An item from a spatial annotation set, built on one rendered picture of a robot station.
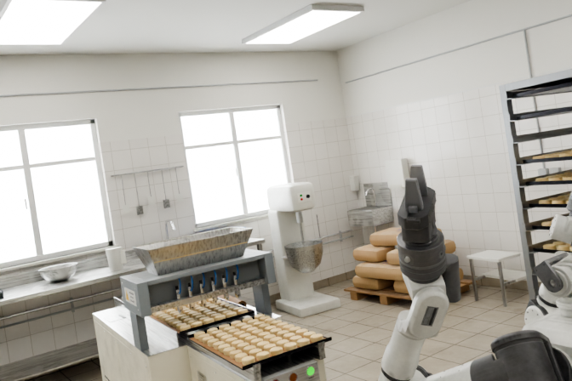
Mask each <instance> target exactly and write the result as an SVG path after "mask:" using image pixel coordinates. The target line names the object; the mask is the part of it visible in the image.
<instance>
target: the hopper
mask: <svg viewBox="0 0 572 381"><path fill-rule="evenodd" d="M252 230H253V228H240V227H227V228H223V229H218V230H211V231H206V232H202V233H197V234H193V235H189V236H181V237H177V238H173V239H168V240H164V241H160V242H152V243H147V244H143V245H139V246H134V247H132V248H133V249H134V251H135V252H136V254H137V255H138V257H139V258H140V260H141V262H142V263H143V265H144V266H145V267H146V269H147V270H148V272H149V273H152V274H154V275H157V276H160V275H164V274H168V273H172V272H176V271H180V270H186V269H190V268H194V267H198V266H201V265H206V264H212V263H216V262H220V261H223V260H228V259H234V258H237V257H242V256H243V255H244V252H245V249H246V247H247V245H248V242H249V238H250V235H251V233H252Z"/></svg>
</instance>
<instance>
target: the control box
mask: <svg viewBox="0 0 572 381"><path fill-rule="evenodd" d="M309 367H313V368H314V374H313V375H308V373H307V370H308V368H309ZM292 373H295V374H296V375H297V379H296V380H295V381H320V376H319V370H318V364H317V361H315V360H311V361H308V362H305V363H302V364H300V365H297V366H295V367H291V368H288V369H285V370H282V371H281V372H276V373H273V374H271V375H269V376H266V377H264V378H261V379H262V381H273V380H277V381H290V379H289V377H290V375H291V374H292Z"/></svg>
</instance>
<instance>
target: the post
mask: <svg viewBox="0 0 572 381"><path fill-rule="evenodd" d="M499 89H500V100H501V106H502V112H503V118H504V124H505V130H506V141H507V147H508V153H509V159H510V165H511V171H512V182H513V189H514V195H515V201H516V207H517V213H518V224H519V230H520V236H521V243H522V249H523V259H524V265H525V271H526V277H527V283H528V290H529V299H537V297H535V292H534V289H536V288H539V286H538V280H537V276H534V275H532V274H531V267H534V266H535V256H534V254H533V253H529V250H528V245H532V238H531V232H530V231H525V226H524V224H527V223H529V215H528V209H522V203H521V202H525V201H526V196H525V190H524V187H519V185H518V181H519V180H520V179H523V173H522V168H521V165H517V166H516V162H515V158H518V157H520V155H519V149H518V143H516V144H513V143H512V136H516V135H517V132H516V126H515V121H513V122H510V120H509V114H513V108H512V100H507V99H506V90H505V84H504V85H500V86H499Z"/></svg>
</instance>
